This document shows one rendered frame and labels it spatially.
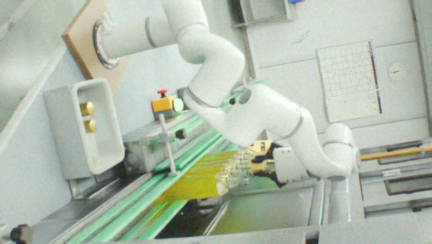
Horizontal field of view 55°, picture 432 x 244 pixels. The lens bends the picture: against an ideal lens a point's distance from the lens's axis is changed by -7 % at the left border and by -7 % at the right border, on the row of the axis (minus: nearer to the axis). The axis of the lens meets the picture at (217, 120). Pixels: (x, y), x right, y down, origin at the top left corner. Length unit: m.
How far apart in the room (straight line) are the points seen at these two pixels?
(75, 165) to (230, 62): 0.44
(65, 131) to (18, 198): 0.20
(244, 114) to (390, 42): 6.23
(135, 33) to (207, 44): 0.35
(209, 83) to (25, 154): 0.43
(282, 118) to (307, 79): 6.13
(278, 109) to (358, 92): 6.16
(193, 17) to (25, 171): 0.53
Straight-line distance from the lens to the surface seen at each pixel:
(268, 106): 0.92
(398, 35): 7.11
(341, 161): 1.06
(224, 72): 0.95
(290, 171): 1.21
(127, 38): 1.27
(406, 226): 0.22
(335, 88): 7.07
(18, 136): 1.00
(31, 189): 1.01
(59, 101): 1.06
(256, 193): 1.45
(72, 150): 1.07
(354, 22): 7.05
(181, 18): 1.08
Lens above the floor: 1.42
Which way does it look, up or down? 17 degrees down
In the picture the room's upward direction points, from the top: 81 degrees clockwise
